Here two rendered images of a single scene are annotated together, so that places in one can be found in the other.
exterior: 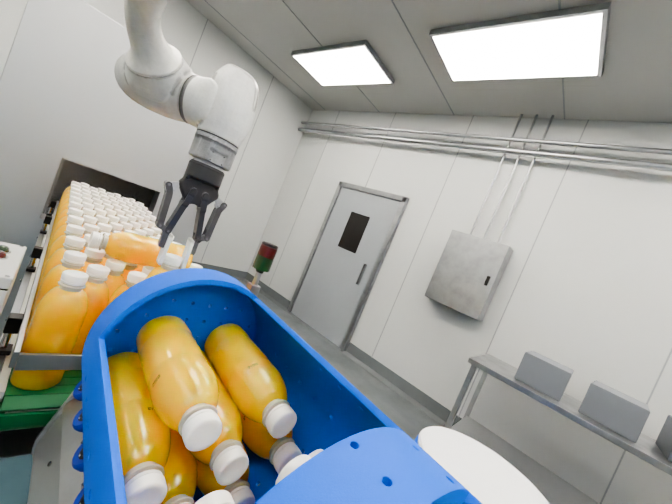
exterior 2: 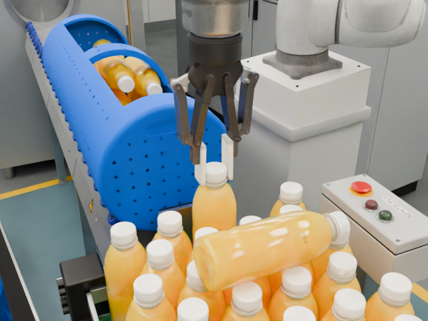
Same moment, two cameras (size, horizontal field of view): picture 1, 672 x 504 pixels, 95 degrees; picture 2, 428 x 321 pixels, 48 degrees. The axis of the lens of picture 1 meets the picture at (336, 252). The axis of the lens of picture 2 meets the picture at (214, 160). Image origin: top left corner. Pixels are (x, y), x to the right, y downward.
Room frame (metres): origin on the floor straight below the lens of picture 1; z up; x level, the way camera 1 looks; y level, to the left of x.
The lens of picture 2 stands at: (1.31, 0.55, 1.57)
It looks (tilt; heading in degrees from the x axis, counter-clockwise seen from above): 28 degrees down; 199
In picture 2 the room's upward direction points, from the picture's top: straight up
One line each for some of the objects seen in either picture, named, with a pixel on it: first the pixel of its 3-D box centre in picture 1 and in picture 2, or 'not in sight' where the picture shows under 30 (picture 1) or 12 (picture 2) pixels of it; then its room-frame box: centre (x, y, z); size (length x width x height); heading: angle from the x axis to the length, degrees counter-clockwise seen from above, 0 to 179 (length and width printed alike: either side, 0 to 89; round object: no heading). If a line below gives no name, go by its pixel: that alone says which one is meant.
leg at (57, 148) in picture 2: not in sight; (55, 137); (-0.85, -1.20, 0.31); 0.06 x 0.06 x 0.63; 43
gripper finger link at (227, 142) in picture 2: (164, 248); (227, 156); (0.66, 0.34, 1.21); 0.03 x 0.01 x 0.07; 41
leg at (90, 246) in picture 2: not in sight; (87, 227); (-0.13, -0.53, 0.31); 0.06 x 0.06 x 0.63; 43
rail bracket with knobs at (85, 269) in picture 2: not in sight; (88, 290); (0.76, 0.12, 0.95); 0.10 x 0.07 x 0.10; 133
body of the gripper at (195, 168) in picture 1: (200, 184); (214, 63); (0.67, 0.33, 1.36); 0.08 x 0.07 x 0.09; 131
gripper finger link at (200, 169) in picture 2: (186, 253); (200, 162); (0.69, 0.31, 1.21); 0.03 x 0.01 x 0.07; 41
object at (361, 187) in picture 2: not in sight; (361, 188); (0.51, 0.55, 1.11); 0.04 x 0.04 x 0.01
